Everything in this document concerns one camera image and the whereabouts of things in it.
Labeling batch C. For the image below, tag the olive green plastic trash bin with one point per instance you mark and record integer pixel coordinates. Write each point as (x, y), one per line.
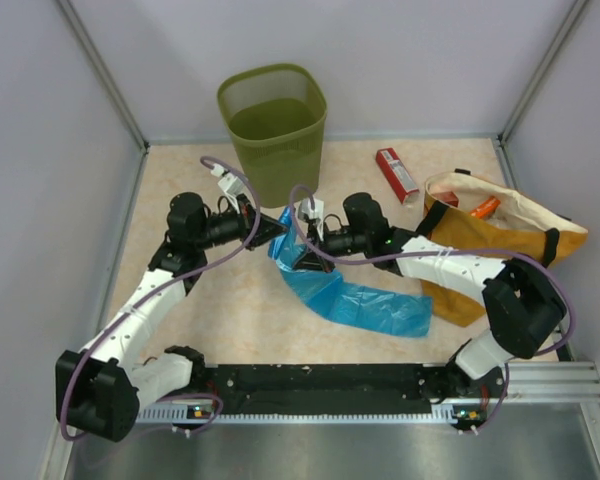
(275, 116)

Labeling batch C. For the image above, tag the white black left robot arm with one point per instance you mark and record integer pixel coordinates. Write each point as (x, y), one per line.
(100, 389)

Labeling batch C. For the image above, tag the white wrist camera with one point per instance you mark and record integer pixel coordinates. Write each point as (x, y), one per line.
(230, 184)
(311, 211)

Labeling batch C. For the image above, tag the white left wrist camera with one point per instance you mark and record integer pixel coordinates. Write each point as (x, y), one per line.
(230, 184)

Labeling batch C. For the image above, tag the red box in tote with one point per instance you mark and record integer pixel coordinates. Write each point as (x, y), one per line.
(448, 198)

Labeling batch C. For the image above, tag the blue plastic trash bag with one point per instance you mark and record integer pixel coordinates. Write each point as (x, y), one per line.
(334, 299)

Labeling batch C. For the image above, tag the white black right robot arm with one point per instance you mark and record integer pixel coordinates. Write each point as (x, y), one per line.
(522, 302)

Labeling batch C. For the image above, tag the grey slotted cable duct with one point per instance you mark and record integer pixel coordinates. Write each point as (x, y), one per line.
(182, 414)

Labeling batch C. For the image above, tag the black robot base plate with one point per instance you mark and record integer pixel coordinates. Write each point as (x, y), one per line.
(340, 389)

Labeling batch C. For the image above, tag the red rectangular carton box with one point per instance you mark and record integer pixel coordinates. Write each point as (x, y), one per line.
(396, 174)

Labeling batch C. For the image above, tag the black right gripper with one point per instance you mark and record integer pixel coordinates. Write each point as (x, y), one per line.
(311, 260)

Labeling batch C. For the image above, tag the yellow canvas tote bag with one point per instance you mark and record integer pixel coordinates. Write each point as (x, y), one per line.
(519, 224)

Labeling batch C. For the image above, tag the orange packet in tote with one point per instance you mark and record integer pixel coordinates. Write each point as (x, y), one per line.
(485, 209)

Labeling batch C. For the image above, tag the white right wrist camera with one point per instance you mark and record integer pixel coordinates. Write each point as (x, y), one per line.
(311, 211)

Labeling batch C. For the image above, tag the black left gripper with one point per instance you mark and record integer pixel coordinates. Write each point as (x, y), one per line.
(267, 228)

